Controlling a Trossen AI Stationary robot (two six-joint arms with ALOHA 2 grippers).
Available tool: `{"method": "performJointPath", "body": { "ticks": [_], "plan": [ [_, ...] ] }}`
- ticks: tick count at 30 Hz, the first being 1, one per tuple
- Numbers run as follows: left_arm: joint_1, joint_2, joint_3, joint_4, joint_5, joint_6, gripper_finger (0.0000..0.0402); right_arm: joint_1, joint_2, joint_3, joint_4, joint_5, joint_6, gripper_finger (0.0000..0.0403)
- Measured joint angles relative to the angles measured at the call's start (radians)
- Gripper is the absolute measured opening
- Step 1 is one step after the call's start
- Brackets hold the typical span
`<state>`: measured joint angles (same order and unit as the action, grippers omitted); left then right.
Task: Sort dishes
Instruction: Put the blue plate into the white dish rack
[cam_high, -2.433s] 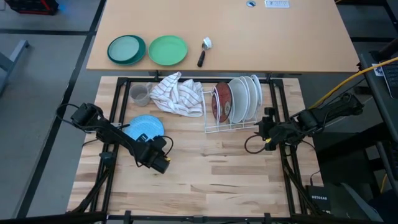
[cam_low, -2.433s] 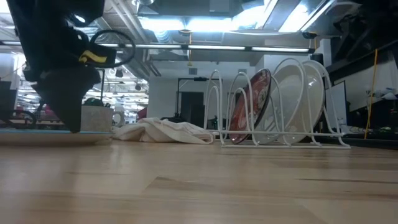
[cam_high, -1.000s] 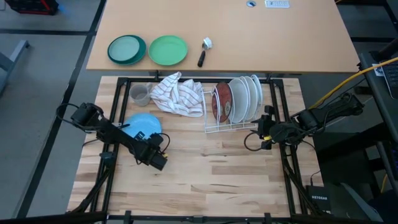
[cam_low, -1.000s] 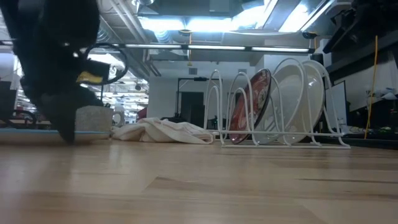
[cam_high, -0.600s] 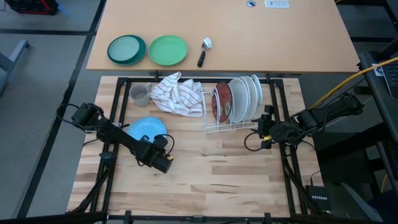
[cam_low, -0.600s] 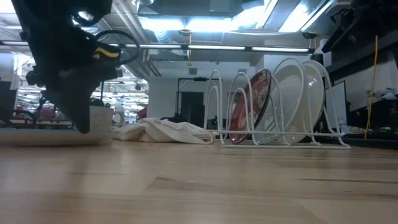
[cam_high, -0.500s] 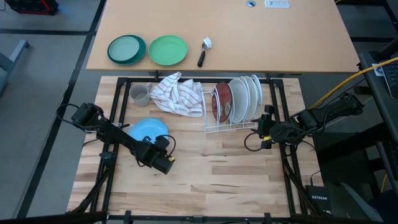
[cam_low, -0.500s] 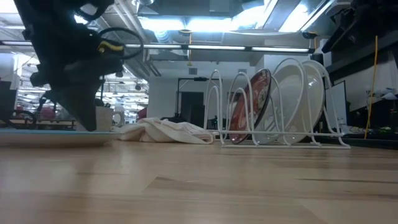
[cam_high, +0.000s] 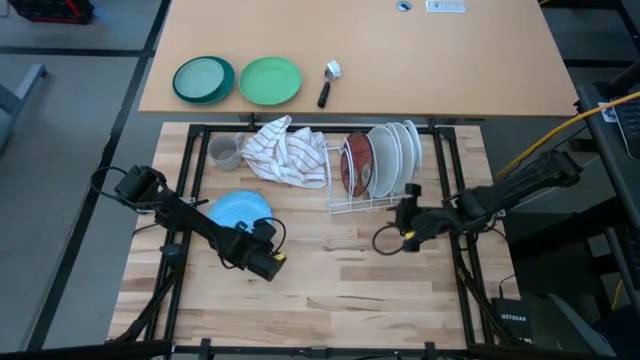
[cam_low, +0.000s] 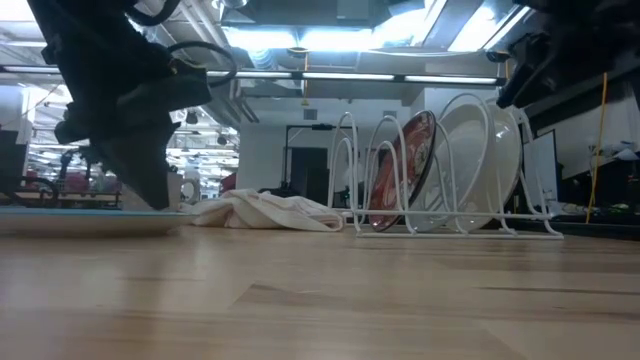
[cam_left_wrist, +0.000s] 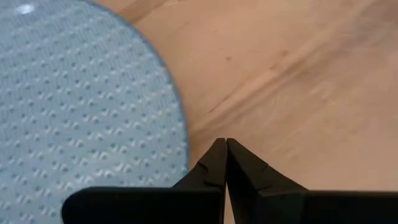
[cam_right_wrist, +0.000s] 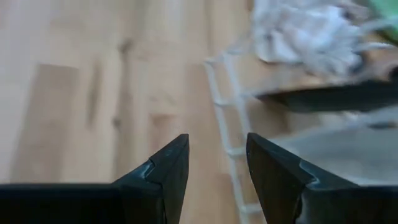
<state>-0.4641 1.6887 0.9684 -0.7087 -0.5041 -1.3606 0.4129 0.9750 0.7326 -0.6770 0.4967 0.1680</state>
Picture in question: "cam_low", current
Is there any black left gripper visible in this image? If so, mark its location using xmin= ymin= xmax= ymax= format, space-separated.
xmin=51 ymin=48 xmax=213 ymax=212

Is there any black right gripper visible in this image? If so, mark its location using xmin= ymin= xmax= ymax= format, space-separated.
xmin=495 ymin=28 xmax=640 ymax=110

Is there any white ceramic plate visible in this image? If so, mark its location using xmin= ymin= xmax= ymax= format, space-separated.
xmin=449 ymin=103 xmax=524 ymax=232
xmin=410 ymin=101 xmax=497 ymax=234

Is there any blue speckled plate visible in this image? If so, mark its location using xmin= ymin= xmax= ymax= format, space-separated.
xmin=0 ymin=207 xmax=194 ymax=237

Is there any red floral plate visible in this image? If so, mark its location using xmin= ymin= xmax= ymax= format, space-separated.
xmin=367 ymin=109 xmax=438 ymax=233

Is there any grey speckled mug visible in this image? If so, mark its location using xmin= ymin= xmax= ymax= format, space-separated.
xmin=121 ymin=171 xmax=202 ymax=212

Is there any white striped dish towel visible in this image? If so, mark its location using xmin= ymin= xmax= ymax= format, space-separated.
xmin=178 ymin=187 xmax=347 ymax=233

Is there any long ceiling light bar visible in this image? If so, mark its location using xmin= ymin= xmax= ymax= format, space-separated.
xmin=0 ymin=64 xmax=507 ymax=87

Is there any yellow hanging cable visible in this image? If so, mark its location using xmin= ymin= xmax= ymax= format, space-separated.
xmin=583 ymin=71 xmax=610 ymax=225

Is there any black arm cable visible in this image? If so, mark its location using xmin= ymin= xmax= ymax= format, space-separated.
xmin=166 ymin=39 xmax=239 ymax=89

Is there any white wire dish rack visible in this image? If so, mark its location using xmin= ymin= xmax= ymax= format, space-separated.
xmin=326 ymin=92 xmax=566 ymax=241

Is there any black metal rig frame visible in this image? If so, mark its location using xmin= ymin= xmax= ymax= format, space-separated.
xmin=283 ymin=123 xmax=354 ymax=201

